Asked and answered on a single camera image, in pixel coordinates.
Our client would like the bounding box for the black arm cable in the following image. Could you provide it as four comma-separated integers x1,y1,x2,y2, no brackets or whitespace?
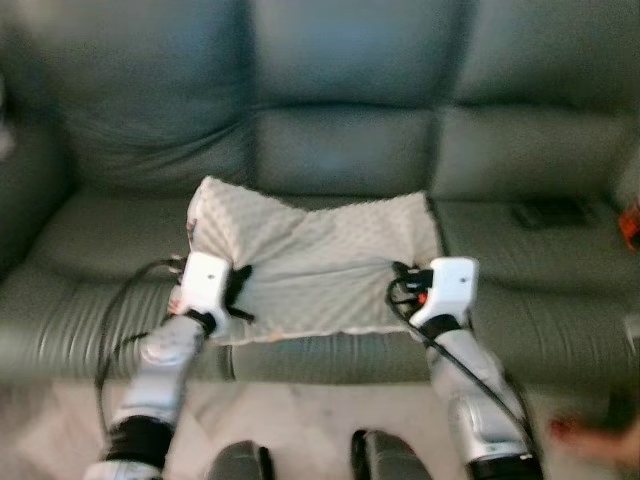
94,257,191,443
387,278,542,453

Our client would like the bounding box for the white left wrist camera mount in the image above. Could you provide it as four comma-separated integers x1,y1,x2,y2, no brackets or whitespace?
178,251,234,314

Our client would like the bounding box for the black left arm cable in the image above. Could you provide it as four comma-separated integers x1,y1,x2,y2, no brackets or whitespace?
94,257,191,443

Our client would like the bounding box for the grey-green leather sofa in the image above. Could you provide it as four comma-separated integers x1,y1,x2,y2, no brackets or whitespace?
0,0,640,387

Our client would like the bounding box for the dark right robot leg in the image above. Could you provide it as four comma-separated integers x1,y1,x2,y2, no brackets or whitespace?
349,429,432,480

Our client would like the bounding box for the black remote control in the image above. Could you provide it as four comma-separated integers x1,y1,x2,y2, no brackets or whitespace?
511,199,592,230

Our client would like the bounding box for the person's bare foot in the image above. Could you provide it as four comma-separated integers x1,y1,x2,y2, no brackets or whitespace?
547,414,640,467

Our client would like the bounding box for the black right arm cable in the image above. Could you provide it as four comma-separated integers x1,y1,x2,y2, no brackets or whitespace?
387,278,542,453

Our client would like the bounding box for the white dotted pillow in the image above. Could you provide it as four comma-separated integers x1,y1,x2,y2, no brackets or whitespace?
185,177,444,347

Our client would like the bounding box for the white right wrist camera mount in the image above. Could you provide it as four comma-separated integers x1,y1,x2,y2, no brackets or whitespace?
410,257,480,327

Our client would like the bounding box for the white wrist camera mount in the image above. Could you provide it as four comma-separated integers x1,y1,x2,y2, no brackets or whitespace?
178,251,234,314
410,257,480,327

